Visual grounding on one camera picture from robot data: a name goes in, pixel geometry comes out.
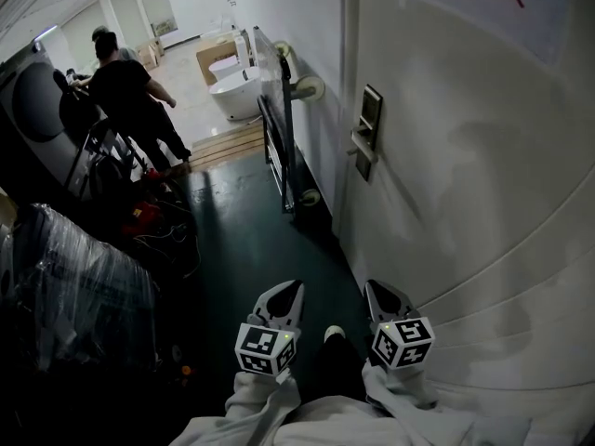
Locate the framed wall picture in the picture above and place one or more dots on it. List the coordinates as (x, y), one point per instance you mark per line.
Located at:
(164, 27)

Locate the wooden slatted ramp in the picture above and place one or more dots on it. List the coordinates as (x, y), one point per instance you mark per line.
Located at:
(228, 147)

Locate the person's left forearm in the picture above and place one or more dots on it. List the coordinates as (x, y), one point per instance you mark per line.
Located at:
(253, 407)

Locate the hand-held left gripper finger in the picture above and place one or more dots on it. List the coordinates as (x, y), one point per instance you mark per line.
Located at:
(262, 305)
(300, 307)

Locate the large brown cardboard box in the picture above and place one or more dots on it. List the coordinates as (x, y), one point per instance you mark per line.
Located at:
(209, 61)

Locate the person's right forearm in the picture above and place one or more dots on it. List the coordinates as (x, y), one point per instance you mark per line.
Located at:
(400, 393)

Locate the small orange knob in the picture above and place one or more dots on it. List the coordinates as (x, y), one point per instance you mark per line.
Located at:
(186, 370)

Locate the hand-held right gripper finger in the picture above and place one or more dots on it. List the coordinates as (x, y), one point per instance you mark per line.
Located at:
(372, 305)
(404, 307)

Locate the black metal stand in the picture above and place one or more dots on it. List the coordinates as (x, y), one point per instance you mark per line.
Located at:
(100, 156)

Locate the white toilet tank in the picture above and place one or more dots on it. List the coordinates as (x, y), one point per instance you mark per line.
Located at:
(241, 51)

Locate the person's white hoodie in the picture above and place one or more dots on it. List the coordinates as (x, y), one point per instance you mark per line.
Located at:
(334, 425)

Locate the low cardboard boxes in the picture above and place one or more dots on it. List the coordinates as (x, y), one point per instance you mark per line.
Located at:
(149, 56)

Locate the white door with metal handle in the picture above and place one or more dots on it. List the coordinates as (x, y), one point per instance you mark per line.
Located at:
(465, 156)

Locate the person's shoe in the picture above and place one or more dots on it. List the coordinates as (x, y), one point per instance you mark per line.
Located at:
(334, 332)

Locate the person's black trousers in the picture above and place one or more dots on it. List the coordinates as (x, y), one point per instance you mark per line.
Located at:
(339, 370)

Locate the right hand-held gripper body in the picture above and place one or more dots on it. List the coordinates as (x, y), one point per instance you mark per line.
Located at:
(402, 342)

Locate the plastic-wrapped dark appliance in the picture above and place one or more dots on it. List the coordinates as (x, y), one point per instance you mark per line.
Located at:
(79, 286)

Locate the white toilet bowl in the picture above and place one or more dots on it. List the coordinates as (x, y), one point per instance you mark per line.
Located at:
(223, 68)

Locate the grey platform trolley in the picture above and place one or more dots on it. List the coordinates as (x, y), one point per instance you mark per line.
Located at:
(274, 91)

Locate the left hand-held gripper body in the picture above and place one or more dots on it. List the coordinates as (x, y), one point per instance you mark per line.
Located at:
(260, 349)

